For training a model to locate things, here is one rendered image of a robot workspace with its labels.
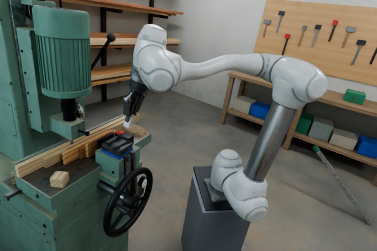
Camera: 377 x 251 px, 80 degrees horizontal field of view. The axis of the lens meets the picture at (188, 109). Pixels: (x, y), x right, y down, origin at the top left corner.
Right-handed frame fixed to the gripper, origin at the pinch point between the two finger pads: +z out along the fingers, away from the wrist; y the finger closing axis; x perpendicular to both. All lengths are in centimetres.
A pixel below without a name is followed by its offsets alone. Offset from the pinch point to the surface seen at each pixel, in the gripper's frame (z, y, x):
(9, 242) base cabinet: 76, 34, -23
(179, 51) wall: 65, -343, -149
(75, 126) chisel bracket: 7.3, 13.3, -14.9
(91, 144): 16.4, 8.4, -9.4
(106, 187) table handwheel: 26.2, 13.2, 7.3
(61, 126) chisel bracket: 10.3, 15.4, -20.3
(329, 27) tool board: -75, -304, 66
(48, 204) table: 23.7, 33.5, -0.3
